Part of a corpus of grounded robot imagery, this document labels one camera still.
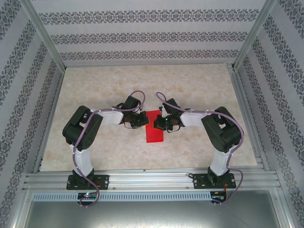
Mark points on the red square paper sheet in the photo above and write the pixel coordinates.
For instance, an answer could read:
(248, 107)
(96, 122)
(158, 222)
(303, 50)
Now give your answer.
(154, 136)

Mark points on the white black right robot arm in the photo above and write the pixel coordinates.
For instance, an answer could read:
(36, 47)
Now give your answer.
(221, 161)

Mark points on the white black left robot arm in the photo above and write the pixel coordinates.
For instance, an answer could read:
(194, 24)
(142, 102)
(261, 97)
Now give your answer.
(83, 161)

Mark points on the grey metal sheet panel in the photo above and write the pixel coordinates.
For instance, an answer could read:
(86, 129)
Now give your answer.
(152, 216)

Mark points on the aluminium mounting beam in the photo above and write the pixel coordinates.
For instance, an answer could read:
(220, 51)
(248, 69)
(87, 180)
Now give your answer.
(147, 180)

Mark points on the small circuit board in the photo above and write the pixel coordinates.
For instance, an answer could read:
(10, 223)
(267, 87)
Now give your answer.
(87, 195)
(218, 196)

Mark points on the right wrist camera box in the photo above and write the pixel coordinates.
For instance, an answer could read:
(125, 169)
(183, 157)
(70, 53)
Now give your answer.
(163, 109)

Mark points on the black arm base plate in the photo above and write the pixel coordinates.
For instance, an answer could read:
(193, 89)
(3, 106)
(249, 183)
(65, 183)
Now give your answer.
(199, 181)
(102, 181)

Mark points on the aluminium table edge rail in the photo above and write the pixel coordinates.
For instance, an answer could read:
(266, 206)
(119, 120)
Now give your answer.
(49, 123)
(248, 118)

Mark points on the aluminium frame post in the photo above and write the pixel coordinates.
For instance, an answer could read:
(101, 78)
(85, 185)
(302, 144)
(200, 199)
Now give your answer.
(42, 33)
(255, 33)

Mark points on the aluminium frame bar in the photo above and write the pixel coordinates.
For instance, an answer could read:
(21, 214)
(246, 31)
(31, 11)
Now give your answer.
(283, 209)
(21, 209)

